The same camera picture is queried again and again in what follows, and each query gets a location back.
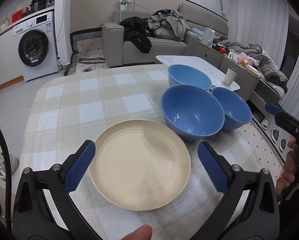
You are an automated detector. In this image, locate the small blue bowl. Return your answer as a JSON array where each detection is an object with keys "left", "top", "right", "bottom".
[{"left": 211, "top": 87, "right": 252, "bottom": 131}]

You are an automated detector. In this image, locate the white kitchen cabinet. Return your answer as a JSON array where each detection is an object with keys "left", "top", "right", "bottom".
[{"left": 0, "top": 27, "right": 24, "bottom": 90}]

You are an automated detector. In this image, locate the plastic water bottle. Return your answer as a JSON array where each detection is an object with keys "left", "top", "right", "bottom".
[{"left": 57, "top": 58, "right": 63, "bottom": 72}]

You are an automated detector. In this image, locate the wall power socket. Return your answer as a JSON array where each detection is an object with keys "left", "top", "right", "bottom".
[{"left": 120, "top": 0, "right": 132, "bottom": 11}]

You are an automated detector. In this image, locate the cream tumbler cup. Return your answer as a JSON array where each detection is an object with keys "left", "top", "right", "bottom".
[{"left": 223, "top": 67, "right": 238, "bottom": 86}]

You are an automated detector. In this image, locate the dotted floor rug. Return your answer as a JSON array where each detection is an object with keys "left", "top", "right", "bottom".
[{"left": 64, "top": 28, "right": 108, "bottom": 76}]

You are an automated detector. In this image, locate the white marble coffee table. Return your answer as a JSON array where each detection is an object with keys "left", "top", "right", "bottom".
[{"left": 156, "top": 55, "right": 240, "bottom": 92}]

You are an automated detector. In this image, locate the large blue bowl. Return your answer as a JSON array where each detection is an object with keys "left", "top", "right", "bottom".
[{"left": 160, "top": 85, "right": 225, "bottom": 141}]

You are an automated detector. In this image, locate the yellowish cream plate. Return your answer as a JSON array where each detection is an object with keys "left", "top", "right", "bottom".
[{"left": 89, "top": 119, "right": 191, "bottom": 211}]

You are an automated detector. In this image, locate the red box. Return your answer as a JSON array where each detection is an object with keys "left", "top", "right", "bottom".
[{"left": 12, "top": 10, "right": 22, "bottom": 23}]

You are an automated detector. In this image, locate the white washing machine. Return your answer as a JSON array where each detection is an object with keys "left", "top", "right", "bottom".
[{"left": 13, "top": 10, "right": 58, "bottom": 81}]

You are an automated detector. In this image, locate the grey sofa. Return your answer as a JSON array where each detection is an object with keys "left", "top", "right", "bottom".
[{"left": 102, "top": 5, "right": 228, "bottom": 68}]

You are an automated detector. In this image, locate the person's left hand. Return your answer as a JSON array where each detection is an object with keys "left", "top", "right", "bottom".
[{"left": 122, "top": 224, "right": 153, "bottom": 240}]

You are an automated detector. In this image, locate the black rice cooker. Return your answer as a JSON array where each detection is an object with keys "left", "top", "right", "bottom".
[{"left": 30, "top": 0, "right": 47, "bottom": 12}]

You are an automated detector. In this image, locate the grey clothes pile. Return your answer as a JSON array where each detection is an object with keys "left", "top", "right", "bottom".
[{"left": 147, "top": 9, "right": 191, "bottom": 41}]

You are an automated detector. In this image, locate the white sneaker right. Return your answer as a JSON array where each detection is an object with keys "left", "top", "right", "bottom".
[{"left": 0, "top": 152, "right": 20, "bottom": 181}]

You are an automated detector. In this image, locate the person's right hand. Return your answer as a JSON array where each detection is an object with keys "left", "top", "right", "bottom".
[{"left": 282, "top": 151, "right": 296, "bottom": 188}]

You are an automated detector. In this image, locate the black jacket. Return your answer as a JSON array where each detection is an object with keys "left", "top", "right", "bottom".
[{"left": 119, "top": 16, "right": 152, "bottom": 54}]

